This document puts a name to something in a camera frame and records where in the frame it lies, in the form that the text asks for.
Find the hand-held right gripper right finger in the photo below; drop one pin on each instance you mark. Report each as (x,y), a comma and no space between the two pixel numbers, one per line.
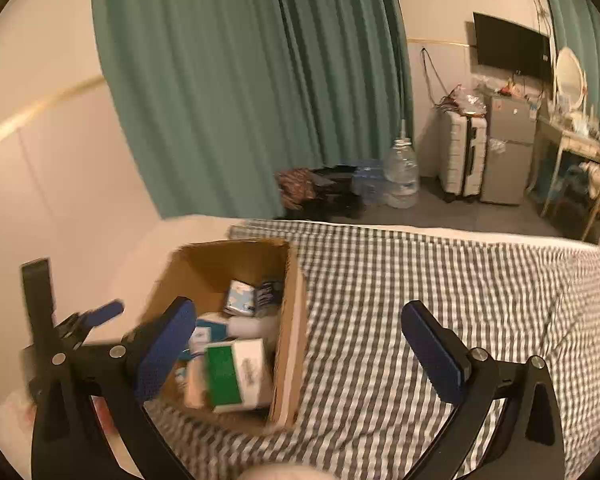
(432,350)

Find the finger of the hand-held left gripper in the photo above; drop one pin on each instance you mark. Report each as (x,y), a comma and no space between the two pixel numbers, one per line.
(102,312)

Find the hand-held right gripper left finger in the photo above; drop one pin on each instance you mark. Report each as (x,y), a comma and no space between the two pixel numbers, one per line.
(165,350)

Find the green and white box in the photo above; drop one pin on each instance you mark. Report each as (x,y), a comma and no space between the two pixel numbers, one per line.
(225,372)

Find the brown cardboard box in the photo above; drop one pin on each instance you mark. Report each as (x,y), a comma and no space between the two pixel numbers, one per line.
(210,265)

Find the blue packet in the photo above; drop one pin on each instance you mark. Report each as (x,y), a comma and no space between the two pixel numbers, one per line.
(211,331)

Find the grey checkered bed sheet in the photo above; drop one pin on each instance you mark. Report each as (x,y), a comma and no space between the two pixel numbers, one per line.
(405,270)

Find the white plastic bottle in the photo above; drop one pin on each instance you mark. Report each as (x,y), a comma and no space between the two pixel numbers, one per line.
(252,326)

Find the white tissue packet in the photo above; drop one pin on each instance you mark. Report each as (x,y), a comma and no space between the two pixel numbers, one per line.
(240,297)

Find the dark small packet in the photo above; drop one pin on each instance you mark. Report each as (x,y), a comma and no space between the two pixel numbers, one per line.
(269,297)

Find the dark clothes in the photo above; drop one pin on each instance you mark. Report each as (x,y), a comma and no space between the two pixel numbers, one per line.
(337,205)

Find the large clear water bottle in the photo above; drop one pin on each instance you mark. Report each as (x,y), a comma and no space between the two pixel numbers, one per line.
(401,175)

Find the white suitcase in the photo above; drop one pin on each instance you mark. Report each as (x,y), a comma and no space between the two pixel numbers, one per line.
(460,155)

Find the brown patterned bag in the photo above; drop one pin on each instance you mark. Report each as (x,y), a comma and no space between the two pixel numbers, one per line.
(296,187)

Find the silver fridge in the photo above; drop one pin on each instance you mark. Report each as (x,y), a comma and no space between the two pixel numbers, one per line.
(507,150)

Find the white dressing table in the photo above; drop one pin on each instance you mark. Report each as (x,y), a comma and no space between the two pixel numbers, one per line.
(570,140)

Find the crumpled clear plastic bag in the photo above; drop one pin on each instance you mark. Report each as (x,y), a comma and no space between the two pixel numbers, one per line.
(462,100)

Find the wide green curtain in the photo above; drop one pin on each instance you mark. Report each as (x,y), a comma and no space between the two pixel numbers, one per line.
(230,85)

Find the oval white mirror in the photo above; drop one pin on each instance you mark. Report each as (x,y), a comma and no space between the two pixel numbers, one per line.
(569,77)

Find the narrow green curtain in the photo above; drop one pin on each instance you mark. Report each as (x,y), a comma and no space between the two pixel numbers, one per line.
(575,15)

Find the black wall television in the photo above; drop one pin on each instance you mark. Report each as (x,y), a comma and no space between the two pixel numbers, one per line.
(510,47)

